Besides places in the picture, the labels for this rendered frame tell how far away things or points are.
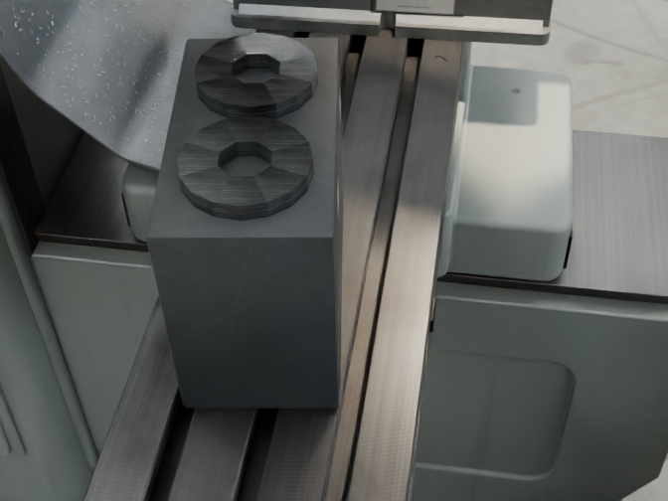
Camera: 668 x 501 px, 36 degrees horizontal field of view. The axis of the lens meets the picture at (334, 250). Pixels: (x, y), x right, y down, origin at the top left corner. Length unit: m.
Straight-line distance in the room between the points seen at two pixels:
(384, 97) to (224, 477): 0.46
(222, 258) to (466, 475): 0.84
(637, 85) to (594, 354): 1.52
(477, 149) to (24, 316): 0.58
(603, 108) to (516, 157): 1.43
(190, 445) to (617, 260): 0.59
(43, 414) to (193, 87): 0.76
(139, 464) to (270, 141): 0.26
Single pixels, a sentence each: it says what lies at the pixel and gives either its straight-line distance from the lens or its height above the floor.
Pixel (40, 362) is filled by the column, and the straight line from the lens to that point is 1.37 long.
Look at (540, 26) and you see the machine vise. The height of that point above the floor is 0.93.
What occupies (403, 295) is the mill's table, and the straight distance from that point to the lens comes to 0.86.
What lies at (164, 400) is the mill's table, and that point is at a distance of 0.81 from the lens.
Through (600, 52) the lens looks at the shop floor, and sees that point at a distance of 2.77.
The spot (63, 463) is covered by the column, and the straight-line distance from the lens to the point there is 1.53.
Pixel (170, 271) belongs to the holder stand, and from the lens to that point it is 0.68.
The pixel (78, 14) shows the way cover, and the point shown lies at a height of 0.94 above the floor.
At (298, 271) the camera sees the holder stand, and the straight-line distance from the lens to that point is 0.67.
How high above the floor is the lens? 1.56
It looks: 46 degrees down
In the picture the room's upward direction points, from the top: 2 degrees counter-clockwise
